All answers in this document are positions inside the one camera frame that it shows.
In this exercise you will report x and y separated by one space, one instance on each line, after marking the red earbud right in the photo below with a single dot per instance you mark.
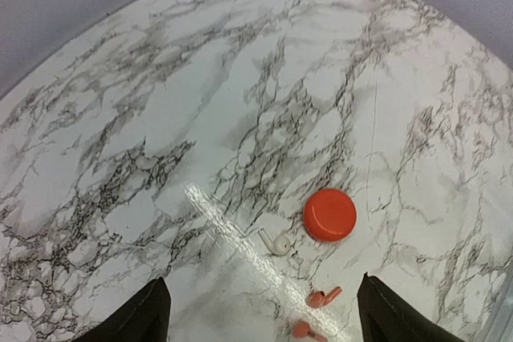
319 299

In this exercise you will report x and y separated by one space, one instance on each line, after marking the red round charging case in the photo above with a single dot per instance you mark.
329 215

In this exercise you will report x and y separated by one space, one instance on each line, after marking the white earbud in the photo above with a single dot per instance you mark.
279 246

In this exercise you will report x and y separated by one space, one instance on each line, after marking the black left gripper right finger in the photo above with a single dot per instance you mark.
386 316

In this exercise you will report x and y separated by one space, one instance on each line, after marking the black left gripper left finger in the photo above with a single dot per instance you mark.
144 317

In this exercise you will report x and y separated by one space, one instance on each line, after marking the red earbud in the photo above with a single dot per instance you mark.
319 299
303 330

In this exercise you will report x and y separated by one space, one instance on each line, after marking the red earbud left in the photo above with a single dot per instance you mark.
303 330

